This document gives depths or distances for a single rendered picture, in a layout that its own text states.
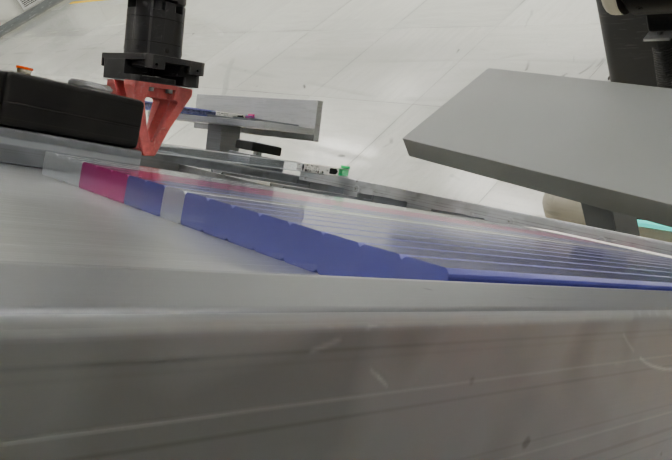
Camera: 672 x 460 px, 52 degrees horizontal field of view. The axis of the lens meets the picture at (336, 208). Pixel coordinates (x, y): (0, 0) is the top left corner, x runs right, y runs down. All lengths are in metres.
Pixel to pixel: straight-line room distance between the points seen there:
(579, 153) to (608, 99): 0.14
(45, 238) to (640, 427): 0.14
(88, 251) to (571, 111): 1.03
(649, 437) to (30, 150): 0.31
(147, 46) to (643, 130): 0.68
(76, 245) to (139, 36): 0.56
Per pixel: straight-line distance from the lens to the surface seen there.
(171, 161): 0.85
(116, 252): 0.16
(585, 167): 1.01
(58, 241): 0.17
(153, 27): 0.72
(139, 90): 0.70
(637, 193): 0.95
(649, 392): 0.17
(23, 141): 0.38
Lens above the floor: 1.18
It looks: 32 degrees down
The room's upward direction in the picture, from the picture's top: 25 degrees counter-clockwise
